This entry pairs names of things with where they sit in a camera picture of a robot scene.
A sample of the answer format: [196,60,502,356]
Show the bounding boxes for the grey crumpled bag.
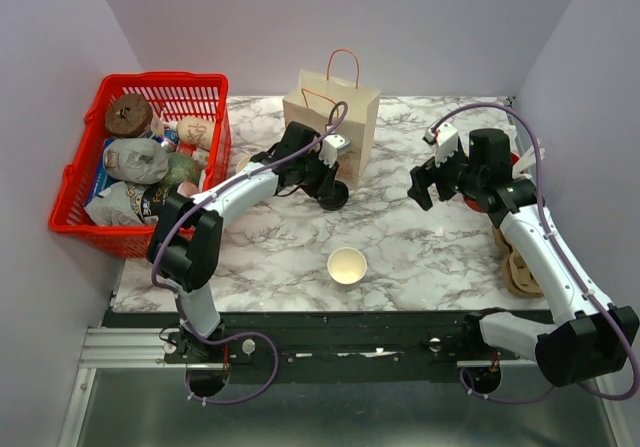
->
[102,138,169,185]

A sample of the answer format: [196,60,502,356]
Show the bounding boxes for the white paper coffee cup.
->
[327,247,368,286]

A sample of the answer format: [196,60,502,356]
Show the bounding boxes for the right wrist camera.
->
[423,122,459,167]

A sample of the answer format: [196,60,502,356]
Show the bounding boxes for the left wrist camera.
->
[318,134,351,167]

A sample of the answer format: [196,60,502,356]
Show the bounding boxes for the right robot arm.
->
[408,123,639,387]

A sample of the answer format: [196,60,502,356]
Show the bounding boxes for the beige printed bottle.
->
[166,116,216,151]

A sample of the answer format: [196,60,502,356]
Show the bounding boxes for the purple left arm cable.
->
[150,100,349,338]

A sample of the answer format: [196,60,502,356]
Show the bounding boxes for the black coffee cup lid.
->
[317,181,349,211]

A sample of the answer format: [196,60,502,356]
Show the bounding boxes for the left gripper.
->
[295,150,340,201]

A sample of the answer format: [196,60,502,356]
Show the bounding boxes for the silver snack bag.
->
[85,181,147,226]

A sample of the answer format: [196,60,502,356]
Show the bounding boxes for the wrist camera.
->
[318,134,351,167]
[423,122,459,167]

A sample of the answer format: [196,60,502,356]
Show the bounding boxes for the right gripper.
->
[407,139,484,210]

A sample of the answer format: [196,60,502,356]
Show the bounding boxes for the black food cup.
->
[138,181,199,225]

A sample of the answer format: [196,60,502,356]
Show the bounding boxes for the white wrapped straws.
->
[512,147,536,180]

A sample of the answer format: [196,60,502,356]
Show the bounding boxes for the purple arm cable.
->
[430,102,640,401]
[150,100,349,338]

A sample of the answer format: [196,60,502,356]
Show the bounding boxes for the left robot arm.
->
[147,122,349,362]

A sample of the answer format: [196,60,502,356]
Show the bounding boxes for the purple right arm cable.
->
[430,102,640,401]

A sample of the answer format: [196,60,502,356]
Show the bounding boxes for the blue flat package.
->
[83,137,116,207]

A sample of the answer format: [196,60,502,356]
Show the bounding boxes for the cardboard cup carrier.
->
[492,227,544,299]

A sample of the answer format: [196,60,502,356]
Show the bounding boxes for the red plastic basket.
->
[48,71,232,258]

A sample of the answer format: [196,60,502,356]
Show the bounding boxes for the red straw cup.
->
[463,152,520,213]

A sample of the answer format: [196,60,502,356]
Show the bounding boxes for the paper takeout bag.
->
[282,68,381,190]

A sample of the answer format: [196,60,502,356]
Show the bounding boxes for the green avocado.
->
[160,152,202,186]

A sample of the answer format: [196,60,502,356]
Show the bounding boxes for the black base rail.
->
[99,309,556,386]

